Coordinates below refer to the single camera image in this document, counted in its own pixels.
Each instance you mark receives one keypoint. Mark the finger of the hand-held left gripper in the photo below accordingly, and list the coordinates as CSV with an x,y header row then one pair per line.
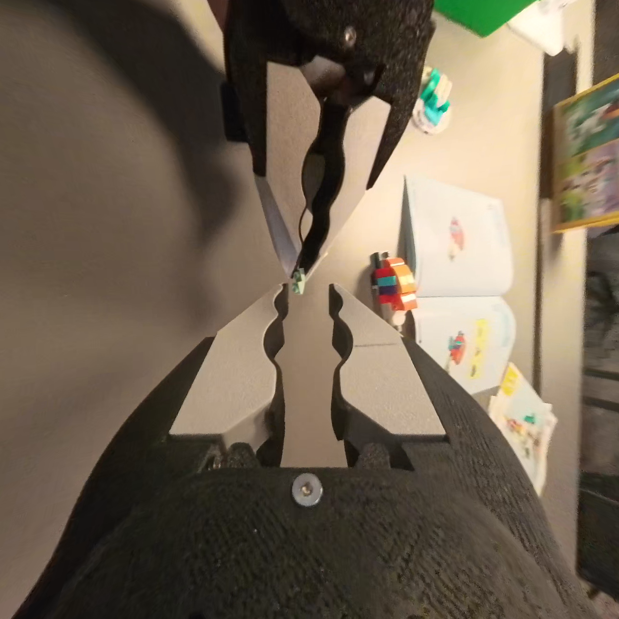
x,y
285,135
360,154

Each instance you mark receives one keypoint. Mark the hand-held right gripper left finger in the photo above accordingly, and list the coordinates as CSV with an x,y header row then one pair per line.
x,y
227,387

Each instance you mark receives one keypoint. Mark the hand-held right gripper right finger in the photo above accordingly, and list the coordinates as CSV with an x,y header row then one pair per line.
x,y
387,387

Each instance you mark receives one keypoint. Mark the light green lego plate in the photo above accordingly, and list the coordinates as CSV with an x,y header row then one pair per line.
x,y
299,281

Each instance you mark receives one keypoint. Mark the round white lego base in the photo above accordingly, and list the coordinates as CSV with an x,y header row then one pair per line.
x,y
433,104

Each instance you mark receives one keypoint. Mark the orange and red lego model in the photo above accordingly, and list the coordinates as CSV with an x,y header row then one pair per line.
x,y
396,285

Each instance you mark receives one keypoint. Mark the colourful toy set box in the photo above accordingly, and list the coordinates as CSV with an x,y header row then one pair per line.
x,y
590,154

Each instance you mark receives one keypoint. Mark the person's left hand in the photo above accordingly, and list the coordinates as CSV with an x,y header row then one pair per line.
x,y
220,7

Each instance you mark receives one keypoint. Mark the open instruction booklet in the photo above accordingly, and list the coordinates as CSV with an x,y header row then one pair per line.
x,y
459,242

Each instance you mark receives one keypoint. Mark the closed instruction leaflet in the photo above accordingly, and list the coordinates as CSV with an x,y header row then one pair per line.
x,y
522,425

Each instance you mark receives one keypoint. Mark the green plastic bin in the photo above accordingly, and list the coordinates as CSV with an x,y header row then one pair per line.
x,y
483,14

